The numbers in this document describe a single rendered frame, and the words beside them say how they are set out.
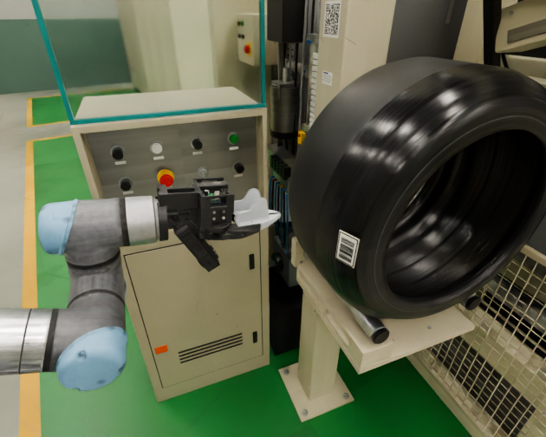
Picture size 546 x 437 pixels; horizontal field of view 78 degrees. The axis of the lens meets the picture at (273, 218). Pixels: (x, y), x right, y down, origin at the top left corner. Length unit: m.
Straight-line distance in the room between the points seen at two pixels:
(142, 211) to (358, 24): 0.64
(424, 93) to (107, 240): 0.53
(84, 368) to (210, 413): 1.31
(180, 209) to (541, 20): 0.87
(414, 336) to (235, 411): 1.00
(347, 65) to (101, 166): 0.74
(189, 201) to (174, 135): 0.58
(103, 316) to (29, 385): 1.66
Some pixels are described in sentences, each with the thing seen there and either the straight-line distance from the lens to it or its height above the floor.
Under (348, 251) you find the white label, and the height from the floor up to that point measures 1.18.
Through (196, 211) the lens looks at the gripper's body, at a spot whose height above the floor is 1.26.
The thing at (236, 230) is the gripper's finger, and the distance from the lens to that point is 0.55.
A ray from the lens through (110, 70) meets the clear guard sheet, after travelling 1.03.
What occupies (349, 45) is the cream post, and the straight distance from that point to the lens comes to 0.89.
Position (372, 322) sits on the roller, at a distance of 0.83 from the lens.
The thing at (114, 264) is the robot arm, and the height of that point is 1.19.
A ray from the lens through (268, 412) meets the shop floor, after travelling 1.73.
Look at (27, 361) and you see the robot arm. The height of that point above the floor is 1.19.
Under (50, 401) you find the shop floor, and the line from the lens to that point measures 2.03.
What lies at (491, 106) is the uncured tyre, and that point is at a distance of 0.64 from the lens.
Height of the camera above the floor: 1.52
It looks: 32 degrees down
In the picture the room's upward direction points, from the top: straight up
